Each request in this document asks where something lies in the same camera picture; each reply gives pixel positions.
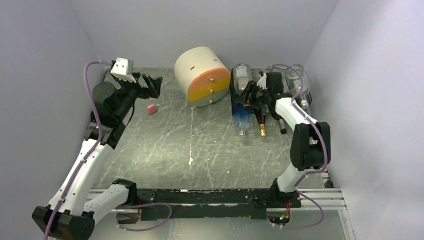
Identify small pink block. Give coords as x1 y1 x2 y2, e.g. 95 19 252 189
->
146 104 158 115

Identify blue plastic bottle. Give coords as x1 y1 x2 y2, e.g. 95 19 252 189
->
231 93 251 137

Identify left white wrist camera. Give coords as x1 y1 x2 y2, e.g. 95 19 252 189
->
110 57 137 83

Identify clear bottle white label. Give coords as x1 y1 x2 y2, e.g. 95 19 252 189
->
232 63 253 95

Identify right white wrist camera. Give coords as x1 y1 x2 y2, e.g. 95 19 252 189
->
256 72 267 90

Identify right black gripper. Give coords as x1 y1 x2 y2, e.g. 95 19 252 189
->
235 80 270 109

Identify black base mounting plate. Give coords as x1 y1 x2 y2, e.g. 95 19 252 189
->
122 186 301 221

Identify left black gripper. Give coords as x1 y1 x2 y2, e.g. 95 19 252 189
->
114 72 163 120

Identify black wire wine rack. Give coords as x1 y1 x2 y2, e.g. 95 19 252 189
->
230 64 312 119

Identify cream round drawer cabinet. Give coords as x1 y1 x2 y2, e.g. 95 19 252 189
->
174 46 231 108

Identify aluminium rail frame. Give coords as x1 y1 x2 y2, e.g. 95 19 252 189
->
87 183 346 229

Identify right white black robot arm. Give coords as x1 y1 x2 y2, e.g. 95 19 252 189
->
236 80 331 207

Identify dark wine bottle gold foil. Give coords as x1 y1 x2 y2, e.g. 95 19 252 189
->
253 109 267 138

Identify large clear glass bottle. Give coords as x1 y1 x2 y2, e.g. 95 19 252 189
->
284 64 312 111

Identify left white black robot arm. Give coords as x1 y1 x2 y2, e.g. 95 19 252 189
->
32 73 163 240

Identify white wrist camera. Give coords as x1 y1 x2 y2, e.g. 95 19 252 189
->
256 72 267 90
110 57 137 83

